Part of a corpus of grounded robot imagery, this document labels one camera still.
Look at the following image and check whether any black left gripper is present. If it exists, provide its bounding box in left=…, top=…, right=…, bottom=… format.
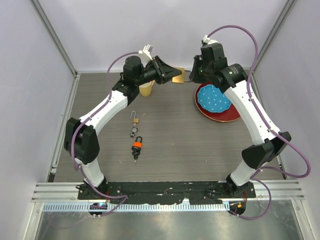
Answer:
left=137, top=58, right=184, bottom=88

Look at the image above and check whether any small brass padlock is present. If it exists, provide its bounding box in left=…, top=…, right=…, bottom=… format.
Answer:
left=130, top=110, right=139, bottom=124

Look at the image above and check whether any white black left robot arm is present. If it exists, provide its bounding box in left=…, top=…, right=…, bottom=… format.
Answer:
left=63, top=52, right=182, bottom=200

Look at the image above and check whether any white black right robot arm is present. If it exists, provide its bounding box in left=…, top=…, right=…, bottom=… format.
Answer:
left=189, top=42, right=292, bottom=198

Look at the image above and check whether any dark red round plate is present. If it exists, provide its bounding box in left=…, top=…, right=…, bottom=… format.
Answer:
left=194, top=83, right=241, bottom=123

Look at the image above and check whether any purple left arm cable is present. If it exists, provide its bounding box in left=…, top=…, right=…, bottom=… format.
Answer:
left=70, top=51, right=141, bottom=216

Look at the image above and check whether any orange black padlock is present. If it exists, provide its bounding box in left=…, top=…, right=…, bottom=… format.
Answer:
left=131, top=136, right=143, bottom=152

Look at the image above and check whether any yellow ceramic mug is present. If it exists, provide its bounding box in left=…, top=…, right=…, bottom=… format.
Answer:
left=139, top=80, right=155, bottom=97

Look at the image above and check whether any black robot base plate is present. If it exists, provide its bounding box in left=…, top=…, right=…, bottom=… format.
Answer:
left=75, top=181, right=256, bottom=205

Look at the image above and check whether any blue dotted dish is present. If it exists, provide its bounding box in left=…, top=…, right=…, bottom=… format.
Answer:
left=196, top=84, right=232, bottom=114

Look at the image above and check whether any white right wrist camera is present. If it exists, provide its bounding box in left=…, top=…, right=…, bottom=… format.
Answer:
left=201, top=35, right=219, bottom=46

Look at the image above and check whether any large brass padlock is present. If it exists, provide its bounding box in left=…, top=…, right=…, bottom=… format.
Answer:
left=171, top=67, right=186, bottom=84

